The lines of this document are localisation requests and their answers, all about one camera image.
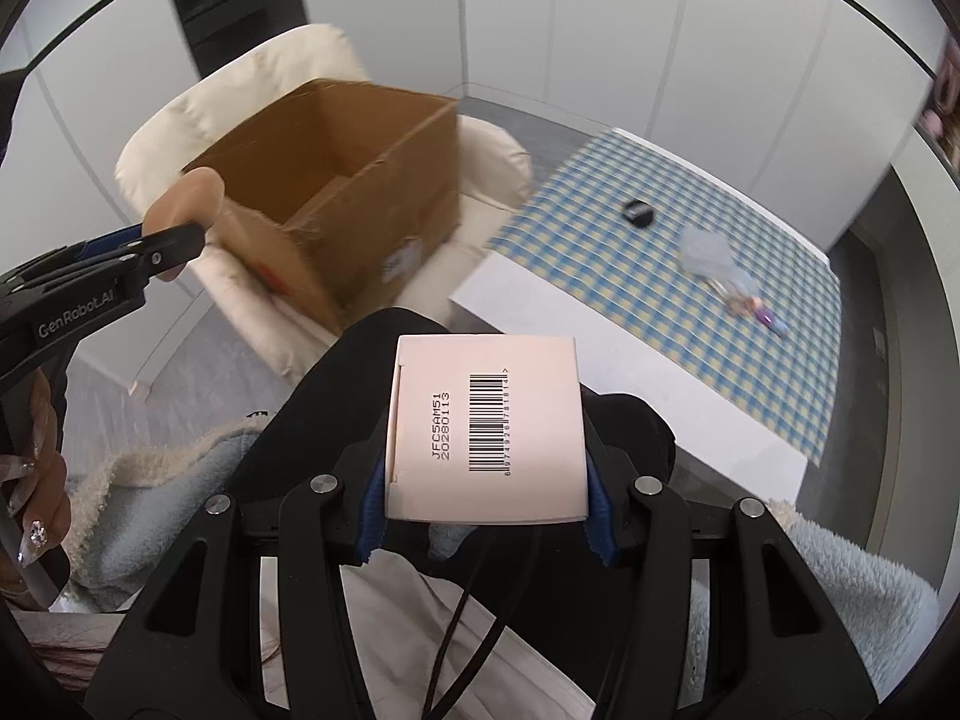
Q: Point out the small beige carton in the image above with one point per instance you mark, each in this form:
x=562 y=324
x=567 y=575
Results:
x=487 y=390

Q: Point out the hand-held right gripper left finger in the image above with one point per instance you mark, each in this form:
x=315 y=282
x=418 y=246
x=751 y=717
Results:
x=371 y=502

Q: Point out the cream padded chair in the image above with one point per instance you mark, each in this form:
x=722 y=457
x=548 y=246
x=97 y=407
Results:
x=225 y=90

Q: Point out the white low table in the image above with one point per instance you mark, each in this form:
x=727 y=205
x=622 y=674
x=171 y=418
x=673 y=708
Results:
x=600 y=345

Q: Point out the translucent blue plastic case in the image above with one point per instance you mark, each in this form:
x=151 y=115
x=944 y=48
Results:
x=705 y=253

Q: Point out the tan powder puff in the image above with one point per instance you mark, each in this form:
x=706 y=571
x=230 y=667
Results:
x=184 y=199

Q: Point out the person's right leg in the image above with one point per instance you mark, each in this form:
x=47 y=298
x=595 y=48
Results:
x=637 y=427

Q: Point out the blue yellow checkered tablecloth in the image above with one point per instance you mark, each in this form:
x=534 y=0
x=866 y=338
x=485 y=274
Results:
x=637 y=277

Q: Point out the person's left leg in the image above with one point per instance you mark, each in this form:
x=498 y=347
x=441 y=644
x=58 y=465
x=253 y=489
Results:
x=337 y=390

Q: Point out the small black round case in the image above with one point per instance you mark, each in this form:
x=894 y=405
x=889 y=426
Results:
x=637 y=212

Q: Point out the brown cardboard box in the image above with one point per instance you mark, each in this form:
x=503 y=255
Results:
x=390 y=165

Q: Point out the dark glass door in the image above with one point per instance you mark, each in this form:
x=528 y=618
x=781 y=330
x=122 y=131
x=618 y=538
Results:
x=225 y=0

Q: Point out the person's leg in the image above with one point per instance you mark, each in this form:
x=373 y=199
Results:
x=337 y=390
x=637 y=427

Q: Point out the light blue fleece robe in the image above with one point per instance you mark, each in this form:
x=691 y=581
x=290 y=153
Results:
x=825 y=577

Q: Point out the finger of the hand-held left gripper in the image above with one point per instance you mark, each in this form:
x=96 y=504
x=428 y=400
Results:
x=165 y=251
x=82 y=249

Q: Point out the person's left hand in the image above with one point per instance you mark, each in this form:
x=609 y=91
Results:
x=45 y=495

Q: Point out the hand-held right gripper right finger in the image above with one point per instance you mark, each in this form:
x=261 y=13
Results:
x=600 y=517

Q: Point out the pale pink garment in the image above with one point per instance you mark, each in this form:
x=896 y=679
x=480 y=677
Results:
x=390 y=615

